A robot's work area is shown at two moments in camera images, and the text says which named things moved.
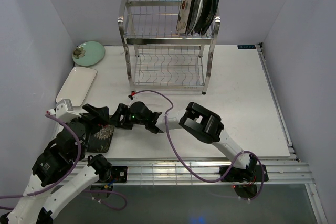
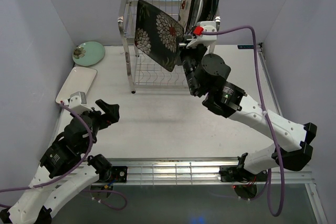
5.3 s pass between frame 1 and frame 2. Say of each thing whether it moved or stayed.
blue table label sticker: stayed
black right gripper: moved
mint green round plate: stayed
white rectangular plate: stayed
